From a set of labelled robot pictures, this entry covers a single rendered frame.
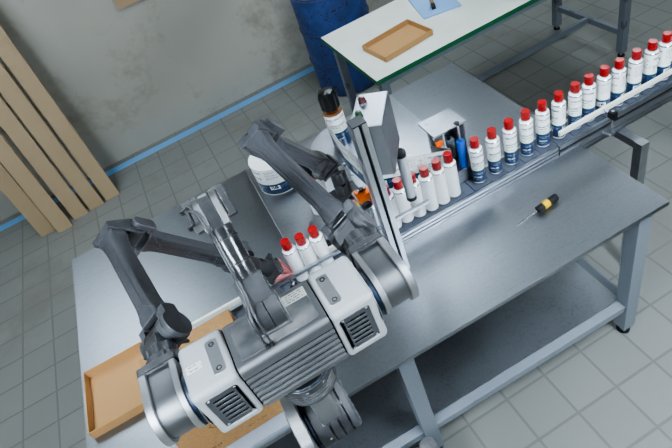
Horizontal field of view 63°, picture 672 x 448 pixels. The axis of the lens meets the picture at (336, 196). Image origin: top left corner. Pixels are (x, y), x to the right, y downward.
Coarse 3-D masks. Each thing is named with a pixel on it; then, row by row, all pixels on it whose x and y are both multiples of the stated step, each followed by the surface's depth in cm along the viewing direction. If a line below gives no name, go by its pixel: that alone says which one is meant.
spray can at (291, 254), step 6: (282, 240) 186; (288, 240) 186; (282, 246) 186; (288, 246) 186; (294, 246) 189; (282, 252) 188; (288, 252) 187; (294, 252) 188; (288, 258) 189; (294, 258) 189; (300, 258) 192; (288, 264) 192; (294, 264) 191; (300, 264) 192; (294, 270) 193; (300, 276) 195; (306, 276) 197
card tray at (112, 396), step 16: (128, 352) 201; (96, 368) 199; (112, 368) 200; (128, 368) 198; (96, 384) 197; (112, 384) 195; (128, 384) 193; (96, 400) 192; (112, 400) 190; (128, 400) 188; (96, 416) 187; (112, 416) 185; (128, 416) 182; (96, 432) 180
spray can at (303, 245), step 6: (300, 234) 186; (300, 240) 185; (306, 240) 189; (300, 246) 187; (306, 246) 187; (300, 252) 188; (306, 252) 188; (312, 252) 190; (306, 258) 190; (312, 258) 191; (306, 264) 193; (312, 270) 195
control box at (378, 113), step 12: (372, 96) 163; (384, 96) 161; (360, 108) 160; (372, 108) 159; (384, 108) 157; (372, 120) 154; (384, 120) 155; (372, 132) 154; (384, 132) 154; (396, 132) 170; (384, 144) 156; (396, 144) 169; (384, 156) 160; (396, 156) 168; (384, 168) 163
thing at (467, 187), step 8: (552, 144) 212; (536, 152) 212; (544, 152) 211; (504, 160) 213; (520, 160) 211; (528, 160) 210; (504, 168) 210; (512, 168) 209; (488, 176) 210; (496, 176) 208; (464, 184) 210; (472, 184) 209; (480, 184) 208; (464, 192) 207; (472, 192) 206; (456, 200) 205; (440, 208) 205; (424, 216) 204; (408, 224) 203; (416, 224) 203; (400, 232) 202; (336, 256) 202; (320, 264) 202; (296, 280) 199; (288, 288) 198; (240, 312) 196
